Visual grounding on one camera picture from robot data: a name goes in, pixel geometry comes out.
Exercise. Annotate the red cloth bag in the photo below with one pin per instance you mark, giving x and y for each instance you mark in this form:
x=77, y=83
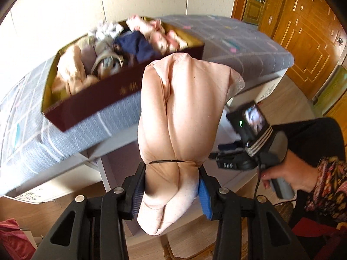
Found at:
x=13, y=238

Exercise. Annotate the white grey patterned cloth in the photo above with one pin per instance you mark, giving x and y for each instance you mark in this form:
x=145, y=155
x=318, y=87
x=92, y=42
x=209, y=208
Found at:
x=107, y=29

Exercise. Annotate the grey checked blanket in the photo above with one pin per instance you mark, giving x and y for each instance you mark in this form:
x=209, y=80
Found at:
x=54, y=146

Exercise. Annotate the lilac fleece cloth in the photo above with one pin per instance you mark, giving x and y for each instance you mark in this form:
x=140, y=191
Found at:
x=89, y=57

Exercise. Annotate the wooden door frame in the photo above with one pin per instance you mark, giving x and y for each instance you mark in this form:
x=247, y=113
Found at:
x=238, y=0

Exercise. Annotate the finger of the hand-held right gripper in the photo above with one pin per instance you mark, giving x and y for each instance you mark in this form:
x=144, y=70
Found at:
x=227, y=146
x=225, y=155

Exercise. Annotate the carved wooden door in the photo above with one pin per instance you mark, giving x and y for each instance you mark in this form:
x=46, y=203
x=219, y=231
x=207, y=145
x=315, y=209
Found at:
x=306, y=32

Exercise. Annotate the black elastic band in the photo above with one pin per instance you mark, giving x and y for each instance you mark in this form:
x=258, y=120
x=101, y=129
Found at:
x=168, y=161

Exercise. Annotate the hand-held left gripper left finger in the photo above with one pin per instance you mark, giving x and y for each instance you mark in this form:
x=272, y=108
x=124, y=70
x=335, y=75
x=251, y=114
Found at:
x=137, y=195

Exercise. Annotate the person's right hand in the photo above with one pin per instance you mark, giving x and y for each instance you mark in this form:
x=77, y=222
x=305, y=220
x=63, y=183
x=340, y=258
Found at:
x=295, y=170

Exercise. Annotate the person's black top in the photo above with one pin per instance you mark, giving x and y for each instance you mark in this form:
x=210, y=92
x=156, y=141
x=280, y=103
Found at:
x=309, y=135

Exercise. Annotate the red cloth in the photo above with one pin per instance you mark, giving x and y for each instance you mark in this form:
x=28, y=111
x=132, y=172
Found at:
x=314, y=227

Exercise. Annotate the white low cabinet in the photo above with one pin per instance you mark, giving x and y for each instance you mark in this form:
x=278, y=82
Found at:
x=268, y=90

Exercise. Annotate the pale pink fleece garment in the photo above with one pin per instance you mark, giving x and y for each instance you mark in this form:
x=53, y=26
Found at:
x=184, y=108

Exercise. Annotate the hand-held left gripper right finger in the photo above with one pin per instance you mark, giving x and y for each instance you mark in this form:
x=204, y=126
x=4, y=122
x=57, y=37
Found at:
x=204, y=197

